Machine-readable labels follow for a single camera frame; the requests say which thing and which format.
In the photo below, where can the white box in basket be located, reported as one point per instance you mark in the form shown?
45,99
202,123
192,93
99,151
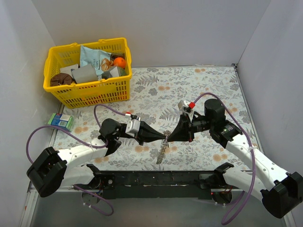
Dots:
69,69

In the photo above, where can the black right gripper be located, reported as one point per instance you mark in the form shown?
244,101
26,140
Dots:
190,129

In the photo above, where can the brown round bun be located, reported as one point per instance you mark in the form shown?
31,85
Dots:
61,79

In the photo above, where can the orange fruit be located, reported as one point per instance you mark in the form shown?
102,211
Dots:
120,62

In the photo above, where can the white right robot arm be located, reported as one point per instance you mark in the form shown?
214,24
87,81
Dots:
278,190

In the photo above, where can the grey cardboard box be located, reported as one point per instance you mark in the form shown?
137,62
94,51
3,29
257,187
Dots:
84,74

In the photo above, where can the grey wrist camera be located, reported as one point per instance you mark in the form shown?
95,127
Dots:
133,126
186,106

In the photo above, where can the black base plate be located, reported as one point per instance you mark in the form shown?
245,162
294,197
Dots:
157,184

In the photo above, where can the yellow plastic basket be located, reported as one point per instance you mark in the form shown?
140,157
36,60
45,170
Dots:
109,87

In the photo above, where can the aluminium frame rail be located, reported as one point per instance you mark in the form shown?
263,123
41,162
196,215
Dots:
279,194

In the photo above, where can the green blue carton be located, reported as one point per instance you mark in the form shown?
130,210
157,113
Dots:
61,120

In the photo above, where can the light blue chips bag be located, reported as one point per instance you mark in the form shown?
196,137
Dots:
99,59

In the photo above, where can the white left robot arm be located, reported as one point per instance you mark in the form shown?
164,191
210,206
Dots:
66,160

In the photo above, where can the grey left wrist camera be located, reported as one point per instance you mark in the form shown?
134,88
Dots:
133,126

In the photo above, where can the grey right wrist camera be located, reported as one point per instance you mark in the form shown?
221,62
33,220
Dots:
186,106

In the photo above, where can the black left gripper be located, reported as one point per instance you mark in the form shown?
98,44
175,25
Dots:
141,132

